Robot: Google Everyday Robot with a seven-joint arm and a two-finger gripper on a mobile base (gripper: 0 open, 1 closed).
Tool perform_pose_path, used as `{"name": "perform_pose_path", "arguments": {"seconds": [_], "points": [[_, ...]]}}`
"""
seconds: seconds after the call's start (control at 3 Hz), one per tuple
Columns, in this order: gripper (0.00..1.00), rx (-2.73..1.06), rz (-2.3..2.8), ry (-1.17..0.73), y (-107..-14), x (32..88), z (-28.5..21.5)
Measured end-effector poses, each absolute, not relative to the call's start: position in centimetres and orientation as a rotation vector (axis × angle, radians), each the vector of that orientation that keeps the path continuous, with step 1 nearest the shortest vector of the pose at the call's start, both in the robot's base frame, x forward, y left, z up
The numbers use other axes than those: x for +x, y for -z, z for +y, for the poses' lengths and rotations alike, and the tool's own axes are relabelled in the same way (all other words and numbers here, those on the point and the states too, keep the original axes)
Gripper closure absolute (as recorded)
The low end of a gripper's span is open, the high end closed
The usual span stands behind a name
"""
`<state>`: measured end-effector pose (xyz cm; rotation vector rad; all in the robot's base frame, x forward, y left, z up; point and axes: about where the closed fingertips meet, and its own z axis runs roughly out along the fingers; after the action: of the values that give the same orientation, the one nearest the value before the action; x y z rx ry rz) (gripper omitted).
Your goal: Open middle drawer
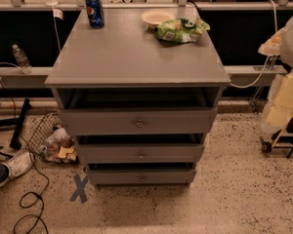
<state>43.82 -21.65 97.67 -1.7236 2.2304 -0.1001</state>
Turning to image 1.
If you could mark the grey drawer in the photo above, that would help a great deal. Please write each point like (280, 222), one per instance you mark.
(126, 177)
(139, 153)
(79, 122)

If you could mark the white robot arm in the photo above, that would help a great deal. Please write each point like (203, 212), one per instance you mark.
(279, 109)

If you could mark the grey drawer cabinet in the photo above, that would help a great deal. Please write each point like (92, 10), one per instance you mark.
(123, 66)

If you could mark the grey top drawer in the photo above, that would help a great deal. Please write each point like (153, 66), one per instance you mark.
(79, 122)

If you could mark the grey bottom drawer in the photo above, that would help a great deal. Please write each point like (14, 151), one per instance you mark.
(126, 177)

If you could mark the green chip bag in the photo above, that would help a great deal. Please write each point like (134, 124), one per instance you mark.
(181, 30)

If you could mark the white paper bowl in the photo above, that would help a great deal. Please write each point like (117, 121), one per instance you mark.
(155, 17)

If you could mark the blue tape X mark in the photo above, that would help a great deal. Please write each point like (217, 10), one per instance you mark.
(79, 192)

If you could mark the blue Pepsi can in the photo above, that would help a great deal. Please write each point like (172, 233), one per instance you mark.
(95, 13)

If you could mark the black stand leg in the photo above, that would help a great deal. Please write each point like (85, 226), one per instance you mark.
(17, 123)

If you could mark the clear plastic water bottle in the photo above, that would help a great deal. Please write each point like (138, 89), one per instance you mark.
(22, 59)

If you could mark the white sneaker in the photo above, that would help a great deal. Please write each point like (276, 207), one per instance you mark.
(19, 165)

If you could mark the yellow wheeled cart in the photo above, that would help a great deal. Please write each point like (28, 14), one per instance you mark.
(282, 139)

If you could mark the wire basket with trash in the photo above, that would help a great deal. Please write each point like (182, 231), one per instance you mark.
(48, 139)

